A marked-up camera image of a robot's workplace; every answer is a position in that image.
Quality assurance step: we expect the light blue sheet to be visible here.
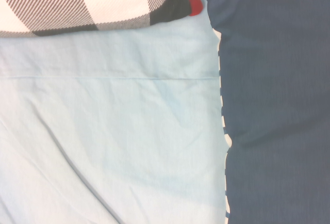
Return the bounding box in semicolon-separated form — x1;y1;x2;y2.
0;0;233;224

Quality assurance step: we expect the navy blue blanket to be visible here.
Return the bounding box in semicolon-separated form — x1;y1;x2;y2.
192;0;330;224

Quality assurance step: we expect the black white checkered cloth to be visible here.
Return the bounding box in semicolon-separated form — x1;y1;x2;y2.
0;0;193;38

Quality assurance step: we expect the red round object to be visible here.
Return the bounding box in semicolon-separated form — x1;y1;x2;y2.
188;0;204;17

